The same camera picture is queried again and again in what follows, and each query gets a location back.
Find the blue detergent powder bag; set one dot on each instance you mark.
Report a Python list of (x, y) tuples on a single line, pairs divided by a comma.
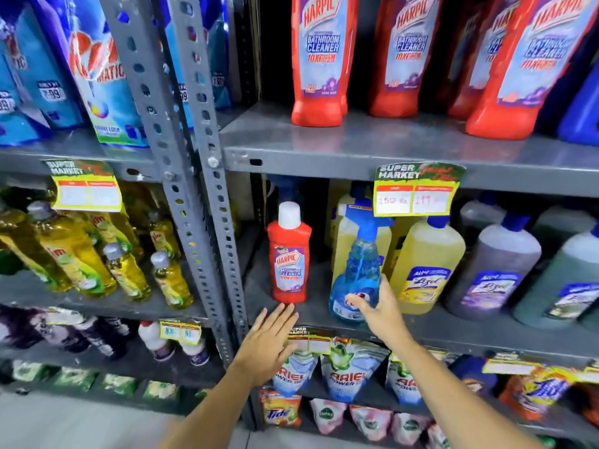
[(217, 56), (98, 74), (18, 79)]

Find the person's left forearm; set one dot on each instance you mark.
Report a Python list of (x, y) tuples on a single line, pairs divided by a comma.
[(206, 411)]

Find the large red bathroom cleaner bottle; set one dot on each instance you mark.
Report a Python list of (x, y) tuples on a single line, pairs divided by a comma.
[(405, 56), (472, 74), (320, 56), (524, 74)]

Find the row of dark bottles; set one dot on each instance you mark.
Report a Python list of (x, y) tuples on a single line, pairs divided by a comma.
[(61, 329)]

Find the person's left little finger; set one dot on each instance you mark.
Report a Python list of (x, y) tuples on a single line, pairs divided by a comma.
[(258, 322)]

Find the person's left middle finger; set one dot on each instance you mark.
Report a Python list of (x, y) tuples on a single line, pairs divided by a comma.
[(282, 317)]

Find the pink white refill pouch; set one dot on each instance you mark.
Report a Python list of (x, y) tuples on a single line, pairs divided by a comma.
[(372, 423), (409, 430), (437, 437), (327, 416)]

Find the blue glass cleaner spray bottle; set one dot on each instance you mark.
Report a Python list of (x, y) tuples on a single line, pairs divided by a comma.
[(358, 271)]

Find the person's right hand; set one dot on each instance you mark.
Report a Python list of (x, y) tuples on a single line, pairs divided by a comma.
[(386, 317)]

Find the grey metal shelf rack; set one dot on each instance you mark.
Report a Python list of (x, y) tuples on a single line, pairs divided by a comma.
[(327, 140), (70, 154)]

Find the orange detergent packet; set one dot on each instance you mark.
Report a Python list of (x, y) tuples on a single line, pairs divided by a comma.
[(280, 409), (538, 392)]

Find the person's left hand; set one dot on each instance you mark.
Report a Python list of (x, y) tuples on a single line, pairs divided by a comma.
[(262, 350)]

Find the person's left thumb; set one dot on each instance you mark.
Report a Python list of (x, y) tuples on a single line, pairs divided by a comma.
[(292, 353)]

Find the row of green packets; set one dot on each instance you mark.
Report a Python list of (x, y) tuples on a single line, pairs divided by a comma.
[(79, 381)]

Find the person's right thumb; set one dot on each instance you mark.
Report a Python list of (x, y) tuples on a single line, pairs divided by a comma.
[(358, 302)]

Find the yellow green shelf price tag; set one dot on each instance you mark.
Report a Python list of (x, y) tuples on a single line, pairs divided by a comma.
[(180, 331), (310, 341), (507, 364), (416, 191), (84, 186)]

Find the dark blue plastic bottle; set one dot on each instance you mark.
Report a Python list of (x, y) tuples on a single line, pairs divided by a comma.
[(580, 112)]

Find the dark blue refill pouch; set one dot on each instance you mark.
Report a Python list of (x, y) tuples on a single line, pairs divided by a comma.
[(472, 374)]

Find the person's right forearm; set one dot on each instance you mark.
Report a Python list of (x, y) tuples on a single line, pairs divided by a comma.
[(458, 402)]

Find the green floor cleaner bottle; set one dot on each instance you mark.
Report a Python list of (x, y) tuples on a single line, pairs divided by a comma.
[(559, 219), (557, 285)]

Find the small red white-capped cleaner bottle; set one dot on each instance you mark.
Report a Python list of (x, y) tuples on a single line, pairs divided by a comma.
[(289, 264)]

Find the white green detergent pouch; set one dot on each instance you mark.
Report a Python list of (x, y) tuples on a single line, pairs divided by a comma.
[(351, 369), (407, 383), (295, 374)]

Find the white bottle with blue label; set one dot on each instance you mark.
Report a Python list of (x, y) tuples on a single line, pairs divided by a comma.
[(154, 341), (196, 353)]

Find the purple floor cleaner bottle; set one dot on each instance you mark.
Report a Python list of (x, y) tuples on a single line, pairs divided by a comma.
[(477, 215), (496, 271)]

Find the row of yellow dishwash bottles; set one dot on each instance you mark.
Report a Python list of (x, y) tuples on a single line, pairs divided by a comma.
[(79, 257)]

